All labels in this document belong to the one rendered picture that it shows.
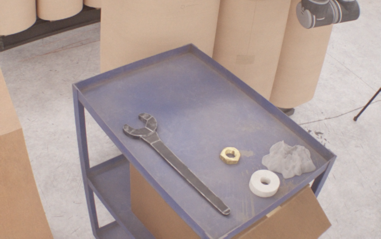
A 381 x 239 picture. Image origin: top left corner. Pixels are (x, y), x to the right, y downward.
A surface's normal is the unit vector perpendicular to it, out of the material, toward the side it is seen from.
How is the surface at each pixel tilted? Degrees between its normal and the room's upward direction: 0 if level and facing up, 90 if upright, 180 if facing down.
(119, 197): 0
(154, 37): 90
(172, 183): 0
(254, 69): 90
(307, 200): 26
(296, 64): 90
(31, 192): 90
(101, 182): 0
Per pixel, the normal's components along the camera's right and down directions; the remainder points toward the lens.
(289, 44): -0.43, 0.55
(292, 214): 0.36, -0.44
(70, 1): 0.66, 0.53
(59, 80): 0.10, -0.76
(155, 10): 0.04, 0.65
